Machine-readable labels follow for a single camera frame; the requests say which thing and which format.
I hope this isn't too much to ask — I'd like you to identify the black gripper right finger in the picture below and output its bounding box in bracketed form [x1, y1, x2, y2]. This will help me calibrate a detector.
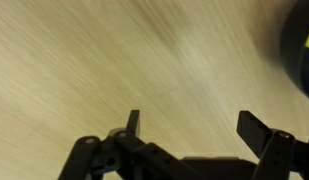
[236, 110, 309, 180]

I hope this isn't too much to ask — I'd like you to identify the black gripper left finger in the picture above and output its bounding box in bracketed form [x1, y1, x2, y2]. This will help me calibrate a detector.
[57, 109, 202, 180]

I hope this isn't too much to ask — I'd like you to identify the black bowl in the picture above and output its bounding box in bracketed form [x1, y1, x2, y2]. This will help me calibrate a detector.
[278, 0, 309, 101]

